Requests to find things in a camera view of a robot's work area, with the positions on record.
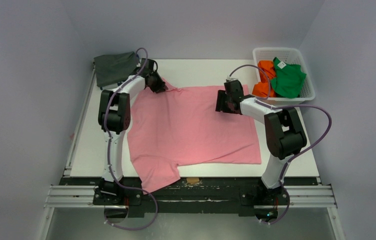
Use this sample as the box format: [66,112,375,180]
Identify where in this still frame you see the pink t-shirt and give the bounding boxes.
[127,85,261,192]

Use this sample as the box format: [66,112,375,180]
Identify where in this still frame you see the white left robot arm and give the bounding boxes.
[96,58,167,205]

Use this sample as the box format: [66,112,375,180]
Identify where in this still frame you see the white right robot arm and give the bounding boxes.
[216,79,307,204]

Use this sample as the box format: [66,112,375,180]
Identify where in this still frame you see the orange t-shirt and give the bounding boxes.
[252,60,277,98]

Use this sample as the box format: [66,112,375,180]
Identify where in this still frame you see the folded white t-shirt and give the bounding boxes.
[100,82,122,90]

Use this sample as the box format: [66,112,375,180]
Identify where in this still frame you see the folded grey t-shirt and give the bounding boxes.
[94,51,138,88]

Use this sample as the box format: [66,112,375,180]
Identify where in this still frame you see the green t-shirt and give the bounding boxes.
[270,57,307,99]

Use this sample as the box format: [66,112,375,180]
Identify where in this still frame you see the white plastic basket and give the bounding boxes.
[252,47,315,105]

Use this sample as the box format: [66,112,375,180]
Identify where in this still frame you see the brown tape piece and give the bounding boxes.
[186,177,201,185]

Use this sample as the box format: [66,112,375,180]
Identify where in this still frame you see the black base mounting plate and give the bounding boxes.
[59,177,318,220]

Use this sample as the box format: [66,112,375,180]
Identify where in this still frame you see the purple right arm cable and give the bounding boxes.
[227,64,333,226]

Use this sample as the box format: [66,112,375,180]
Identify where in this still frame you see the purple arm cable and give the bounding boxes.
[103,47,159,232]
[227,64,333,226]

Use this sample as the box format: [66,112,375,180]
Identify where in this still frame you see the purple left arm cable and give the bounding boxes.
[103,47,159,232]

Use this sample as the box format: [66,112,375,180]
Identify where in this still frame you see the aluminium frame rail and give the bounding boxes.
[44,185,337,208]

